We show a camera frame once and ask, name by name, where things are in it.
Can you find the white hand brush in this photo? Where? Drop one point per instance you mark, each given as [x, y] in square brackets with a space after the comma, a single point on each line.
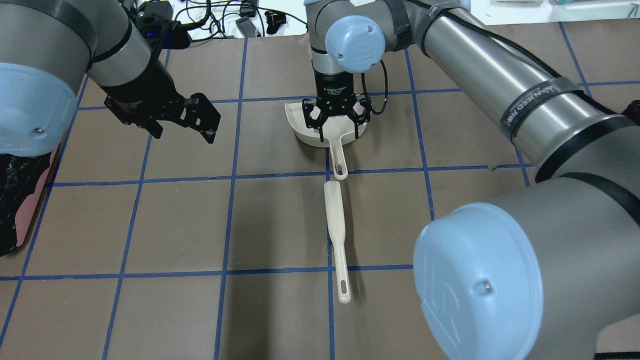
[336, 228]

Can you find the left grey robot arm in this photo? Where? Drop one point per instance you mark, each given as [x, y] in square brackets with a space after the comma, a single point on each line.
[49, 46]

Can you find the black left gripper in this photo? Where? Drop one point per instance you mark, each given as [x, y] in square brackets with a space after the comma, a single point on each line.
[146, 86]

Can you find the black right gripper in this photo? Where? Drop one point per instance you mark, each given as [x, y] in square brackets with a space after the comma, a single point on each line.
[334, 87]

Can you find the black power adapter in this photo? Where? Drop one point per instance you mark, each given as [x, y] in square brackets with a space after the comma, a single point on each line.
[152, 16]

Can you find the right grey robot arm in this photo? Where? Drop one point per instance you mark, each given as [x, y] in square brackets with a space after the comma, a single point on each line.
[500, 271]

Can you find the white plastic dustpan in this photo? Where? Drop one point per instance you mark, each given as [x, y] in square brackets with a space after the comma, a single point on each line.
[338, 131]

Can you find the bin with black bag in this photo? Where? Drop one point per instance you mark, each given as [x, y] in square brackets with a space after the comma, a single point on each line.
[22, 181]

